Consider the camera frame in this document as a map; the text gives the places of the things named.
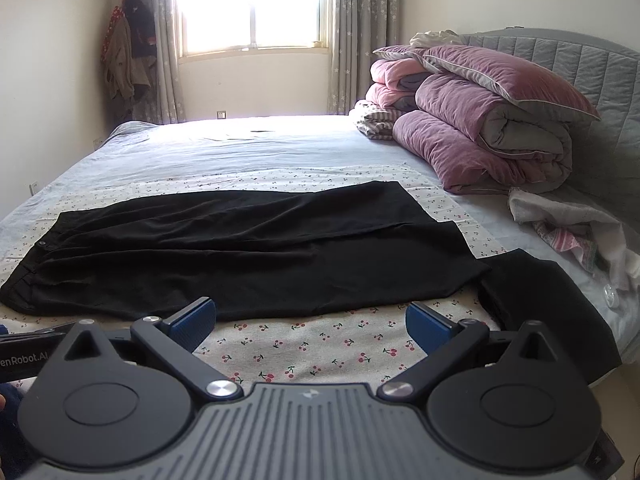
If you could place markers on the pink patterned cloth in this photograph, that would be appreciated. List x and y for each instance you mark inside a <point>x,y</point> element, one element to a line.
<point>565,242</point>

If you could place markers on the purple folded quilt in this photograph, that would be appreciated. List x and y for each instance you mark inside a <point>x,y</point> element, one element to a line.
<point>450,145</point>

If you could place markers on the white towel blanket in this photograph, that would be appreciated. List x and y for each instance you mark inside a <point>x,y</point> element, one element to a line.
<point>550,205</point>

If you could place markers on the dark hanging jacket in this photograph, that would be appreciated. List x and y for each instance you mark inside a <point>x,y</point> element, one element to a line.
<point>142,25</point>

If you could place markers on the person's blue clothing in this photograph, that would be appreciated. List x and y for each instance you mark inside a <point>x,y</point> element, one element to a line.
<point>10,435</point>

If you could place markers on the window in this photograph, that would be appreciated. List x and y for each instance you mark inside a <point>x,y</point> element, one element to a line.
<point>250,0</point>

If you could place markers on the white cloth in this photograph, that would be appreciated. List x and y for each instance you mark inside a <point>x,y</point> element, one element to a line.
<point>435,37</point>

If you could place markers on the clear plastic item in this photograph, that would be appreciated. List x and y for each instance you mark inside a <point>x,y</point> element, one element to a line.
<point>612,294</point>

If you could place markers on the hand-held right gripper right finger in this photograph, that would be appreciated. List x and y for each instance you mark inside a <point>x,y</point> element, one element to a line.
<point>425,325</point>

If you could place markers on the grey quilted headboard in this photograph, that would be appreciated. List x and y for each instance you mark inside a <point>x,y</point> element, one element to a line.
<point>575,60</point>

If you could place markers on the khaki hanging jacket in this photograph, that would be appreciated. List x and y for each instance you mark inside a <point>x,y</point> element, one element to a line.
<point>120,60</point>

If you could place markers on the striped folded blanket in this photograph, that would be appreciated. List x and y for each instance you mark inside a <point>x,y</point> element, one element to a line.
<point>375,122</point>

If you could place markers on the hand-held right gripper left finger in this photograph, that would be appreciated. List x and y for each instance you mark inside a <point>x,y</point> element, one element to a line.
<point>195,322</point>

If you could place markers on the black garment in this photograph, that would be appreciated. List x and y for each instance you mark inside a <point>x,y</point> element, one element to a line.
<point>540,305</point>

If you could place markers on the pink folded quilt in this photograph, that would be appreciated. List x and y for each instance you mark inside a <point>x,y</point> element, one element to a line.
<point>390,75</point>

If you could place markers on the purple pillow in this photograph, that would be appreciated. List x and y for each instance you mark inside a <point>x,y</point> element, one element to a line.
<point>510,75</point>
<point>400,52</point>

